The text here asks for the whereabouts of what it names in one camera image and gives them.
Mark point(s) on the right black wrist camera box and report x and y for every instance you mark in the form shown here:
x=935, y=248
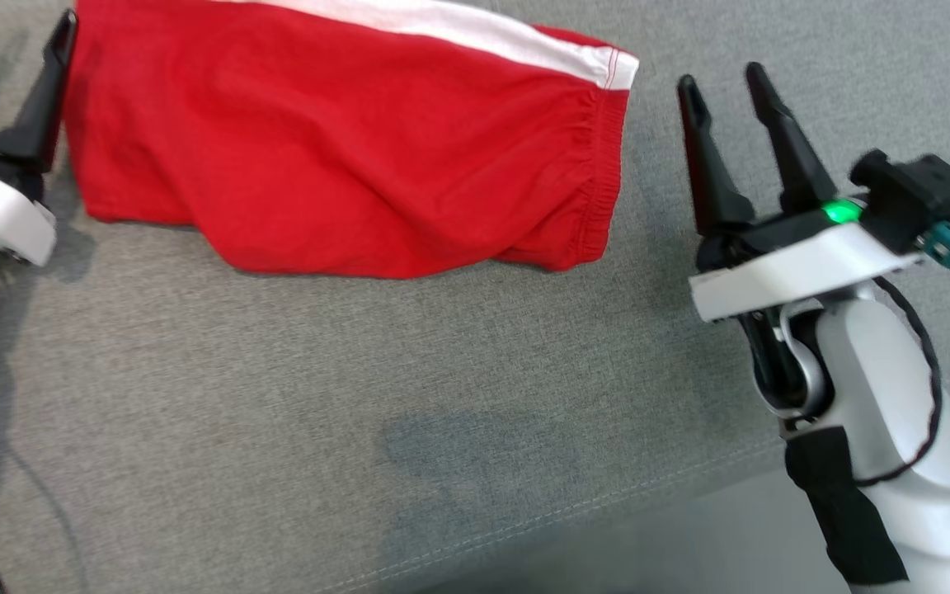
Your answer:
x=916, y=198

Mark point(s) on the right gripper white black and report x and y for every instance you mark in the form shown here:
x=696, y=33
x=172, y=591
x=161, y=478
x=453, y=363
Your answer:
x=788, y=268

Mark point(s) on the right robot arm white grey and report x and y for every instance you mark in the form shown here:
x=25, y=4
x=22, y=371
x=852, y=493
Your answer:
x=887, y=388

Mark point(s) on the red garment with white stripes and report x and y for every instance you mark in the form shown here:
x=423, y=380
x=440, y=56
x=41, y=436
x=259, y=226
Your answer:
x=318, y=140

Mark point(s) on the grey fabric sofa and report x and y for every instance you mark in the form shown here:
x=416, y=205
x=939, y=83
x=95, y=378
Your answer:
x=359, y=412

